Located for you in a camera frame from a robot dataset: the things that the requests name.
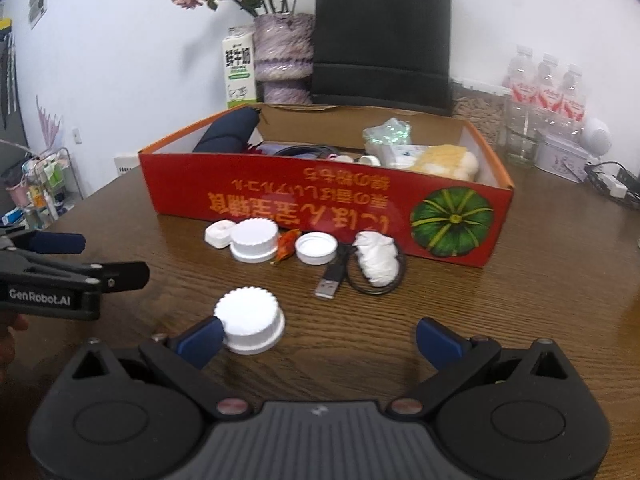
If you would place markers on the clear water bottle red label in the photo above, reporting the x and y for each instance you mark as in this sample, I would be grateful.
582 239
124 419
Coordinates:
572 95
547 85
520 77

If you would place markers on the iridescent crinkled ball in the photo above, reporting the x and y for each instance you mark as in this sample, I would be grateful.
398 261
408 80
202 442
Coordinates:
390 132

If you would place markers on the yellow plush toy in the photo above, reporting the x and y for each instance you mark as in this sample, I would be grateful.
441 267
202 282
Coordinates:
445 160

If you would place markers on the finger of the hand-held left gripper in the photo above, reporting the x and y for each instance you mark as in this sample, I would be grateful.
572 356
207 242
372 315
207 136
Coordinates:
120 276
55 243

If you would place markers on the purple folded towel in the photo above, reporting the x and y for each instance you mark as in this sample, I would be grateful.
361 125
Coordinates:
275 148

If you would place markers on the small white case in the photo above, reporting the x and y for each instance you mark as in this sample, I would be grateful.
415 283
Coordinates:
219 234

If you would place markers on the white round device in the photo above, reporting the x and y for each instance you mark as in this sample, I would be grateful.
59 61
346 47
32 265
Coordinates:
595 137

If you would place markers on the person's left hand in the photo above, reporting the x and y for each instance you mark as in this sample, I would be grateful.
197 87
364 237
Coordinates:
10 332

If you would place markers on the pale printed tin box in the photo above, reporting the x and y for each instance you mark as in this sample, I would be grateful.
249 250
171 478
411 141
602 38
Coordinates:
560 157

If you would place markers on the wall poster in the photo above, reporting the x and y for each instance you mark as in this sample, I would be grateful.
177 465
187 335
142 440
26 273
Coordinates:
38 0

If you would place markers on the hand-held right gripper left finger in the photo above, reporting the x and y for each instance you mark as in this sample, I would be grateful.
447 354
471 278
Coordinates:
202 342

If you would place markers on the crumpled white plastic wrap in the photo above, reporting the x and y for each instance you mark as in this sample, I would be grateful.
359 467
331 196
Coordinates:
405 155

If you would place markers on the pink tumbler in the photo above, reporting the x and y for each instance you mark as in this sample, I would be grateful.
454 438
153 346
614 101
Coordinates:
16 187

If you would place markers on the purple white ribbed vase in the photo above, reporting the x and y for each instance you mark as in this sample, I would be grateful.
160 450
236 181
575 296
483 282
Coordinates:
282 55

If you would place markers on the brown wooden desktop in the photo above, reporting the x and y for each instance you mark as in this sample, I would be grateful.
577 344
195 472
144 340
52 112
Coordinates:
450 300

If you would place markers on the red orange candy wrapper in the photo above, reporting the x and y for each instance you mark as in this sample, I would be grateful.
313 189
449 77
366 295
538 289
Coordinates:
287 244

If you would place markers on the black paper bag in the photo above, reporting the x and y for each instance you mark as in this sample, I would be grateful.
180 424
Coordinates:
380 35

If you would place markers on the white power strip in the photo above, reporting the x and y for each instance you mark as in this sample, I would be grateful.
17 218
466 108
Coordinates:
612 185

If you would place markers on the red cardboard box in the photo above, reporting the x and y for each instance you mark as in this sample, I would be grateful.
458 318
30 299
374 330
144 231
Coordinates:
310 195

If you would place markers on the navy blue pouch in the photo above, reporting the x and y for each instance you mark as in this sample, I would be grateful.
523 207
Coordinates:
227 132

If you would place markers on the white tissue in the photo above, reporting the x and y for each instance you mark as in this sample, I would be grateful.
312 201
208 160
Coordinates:
375 260

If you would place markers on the clear drinking glass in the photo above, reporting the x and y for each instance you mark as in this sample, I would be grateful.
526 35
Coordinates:
522 145

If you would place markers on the white ribbed jar lid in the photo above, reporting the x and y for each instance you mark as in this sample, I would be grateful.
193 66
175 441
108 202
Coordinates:
254 240
250 317

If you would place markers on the pale purple paper bundle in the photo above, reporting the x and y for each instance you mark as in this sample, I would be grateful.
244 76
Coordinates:
50 125

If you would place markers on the white wall switch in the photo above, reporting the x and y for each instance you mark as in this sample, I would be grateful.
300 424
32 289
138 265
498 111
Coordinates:
77 136

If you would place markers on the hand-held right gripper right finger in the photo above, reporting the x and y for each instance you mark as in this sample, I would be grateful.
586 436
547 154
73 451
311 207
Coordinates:
437 342

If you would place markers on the black wall panel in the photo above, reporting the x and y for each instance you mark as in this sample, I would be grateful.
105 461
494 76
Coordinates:
12 85

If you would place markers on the clear container of pellets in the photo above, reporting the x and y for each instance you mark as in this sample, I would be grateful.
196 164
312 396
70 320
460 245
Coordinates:
475 110

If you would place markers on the white green milk carton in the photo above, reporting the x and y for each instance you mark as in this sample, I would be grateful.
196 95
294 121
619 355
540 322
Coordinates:
240 70

